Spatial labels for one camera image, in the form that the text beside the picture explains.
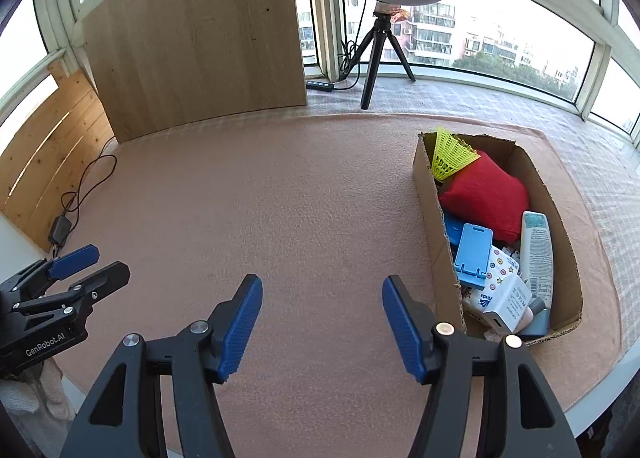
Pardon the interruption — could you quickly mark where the black power strip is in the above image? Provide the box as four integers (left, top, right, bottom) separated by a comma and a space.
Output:
306, 80, 334, 92

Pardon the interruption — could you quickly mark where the white lotion bottle blue cap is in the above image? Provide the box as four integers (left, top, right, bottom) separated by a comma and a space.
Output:
520, 211, 553, 339

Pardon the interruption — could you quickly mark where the slatted wooden panel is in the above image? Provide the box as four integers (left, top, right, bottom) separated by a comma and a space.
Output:
1, 62, 113, 250

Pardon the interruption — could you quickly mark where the blue round tape measure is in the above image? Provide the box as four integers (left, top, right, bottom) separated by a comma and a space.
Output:
444, 211, 464, 247

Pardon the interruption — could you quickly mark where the yellow shuttlecock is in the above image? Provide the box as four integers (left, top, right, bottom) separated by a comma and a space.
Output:
432, 128, 480, 183

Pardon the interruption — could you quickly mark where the patterned tissue pack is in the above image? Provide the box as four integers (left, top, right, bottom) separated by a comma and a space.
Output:
462, 246, 520, 323

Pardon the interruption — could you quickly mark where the blue phone stand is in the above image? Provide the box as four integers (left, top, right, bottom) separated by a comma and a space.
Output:
454, 223, 494, 290

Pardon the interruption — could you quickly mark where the red cushion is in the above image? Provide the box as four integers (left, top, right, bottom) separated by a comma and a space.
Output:
438, 151, 529, 244

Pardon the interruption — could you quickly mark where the cardboard box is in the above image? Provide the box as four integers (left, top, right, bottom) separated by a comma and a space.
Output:
413, 132, 584, 344

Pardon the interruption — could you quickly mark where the black power brick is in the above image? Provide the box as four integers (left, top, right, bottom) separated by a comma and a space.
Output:
48, 215, 72, 247

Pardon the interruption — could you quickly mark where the pink cosmetic tube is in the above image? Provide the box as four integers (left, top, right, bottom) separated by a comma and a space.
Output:
514, 307, 535, 334

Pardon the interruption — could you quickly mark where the tripod cable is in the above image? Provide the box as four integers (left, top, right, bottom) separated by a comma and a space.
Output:
332, 0, 364, 92

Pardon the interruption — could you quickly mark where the left hand white glove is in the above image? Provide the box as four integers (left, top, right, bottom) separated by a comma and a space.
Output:
1, 358, 76, 457

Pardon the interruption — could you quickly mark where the black tripod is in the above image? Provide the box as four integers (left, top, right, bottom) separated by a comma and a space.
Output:
338, 2, 416, 110

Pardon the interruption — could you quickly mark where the white power adapter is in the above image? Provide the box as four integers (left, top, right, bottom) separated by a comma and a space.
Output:
483, 274, 533, 336

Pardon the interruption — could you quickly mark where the wooden board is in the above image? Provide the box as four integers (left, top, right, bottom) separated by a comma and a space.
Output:
80, 0, 307, 142

